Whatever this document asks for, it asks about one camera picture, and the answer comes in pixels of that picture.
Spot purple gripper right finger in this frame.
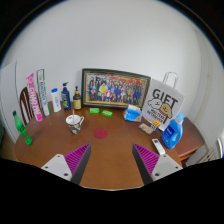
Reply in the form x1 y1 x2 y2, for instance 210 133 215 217
132 144 182 185

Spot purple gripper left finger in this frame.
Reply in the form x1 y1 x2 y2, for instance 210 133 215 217
42 144 91 185

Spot white remote control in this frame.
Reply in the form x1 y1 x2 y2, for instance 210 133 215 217
152 139 166 155

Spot blue detergent bottle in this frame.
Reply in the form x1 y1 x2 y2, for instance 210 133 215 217
161 113 185 149

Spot small snack packet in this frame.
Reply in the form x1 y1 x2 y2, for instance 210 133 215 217
139 123 153 135

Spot patterned ceramic mug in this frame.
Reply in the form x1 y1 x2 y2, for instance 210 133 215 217
66 115 84 134

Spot orange batteries pack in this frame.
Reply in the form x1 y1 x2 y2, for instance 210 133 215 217
152 121 160 131

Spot red round coaster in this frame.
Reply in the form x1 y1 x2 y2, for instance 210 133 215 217
94 128 108 139

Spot green plastic bottle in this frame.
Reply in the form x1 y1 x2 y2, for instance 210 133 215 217
13 111 32 145

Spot blue tissue pack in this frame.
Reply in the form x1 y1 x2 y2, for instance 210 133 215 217
123 105 142 122

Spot white spoon in mug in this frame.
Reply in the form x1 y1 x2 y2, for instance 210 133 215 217
72 109 75 124

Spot left green small box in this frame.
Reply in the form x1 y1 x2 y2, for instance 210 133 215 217
89 108 100 114

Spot green small box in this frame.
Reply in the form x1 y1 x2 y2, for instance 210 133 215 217
101 110 113 117
89 108 100 114

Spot white lotion bottle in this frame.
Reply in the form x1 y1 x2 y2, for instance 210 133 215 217
51 88 61 112

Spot right green small box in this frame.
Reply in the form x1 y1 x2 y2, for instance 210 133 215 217
101 110 113 117

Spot white gift paper bag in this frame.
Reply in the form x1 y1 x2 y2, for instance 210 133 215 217
142 72 185 131

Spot dark amber pump bottle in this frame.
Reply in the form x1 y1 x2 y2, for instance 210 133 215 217
73 86 81 110

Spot dark blue pump bottle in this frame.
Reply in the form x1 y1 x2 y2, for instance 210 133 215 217
61 82 71 110

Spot framed group photo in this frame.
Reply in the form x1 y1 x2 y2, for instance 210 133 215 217
82 68 150 109

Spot green white toothpaste box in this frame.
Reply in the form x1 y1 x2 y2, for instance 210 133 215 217
37 69 50 116

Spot pink toothpaste box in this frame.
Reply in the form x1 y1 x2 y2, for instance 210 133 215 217
26 73 43 122

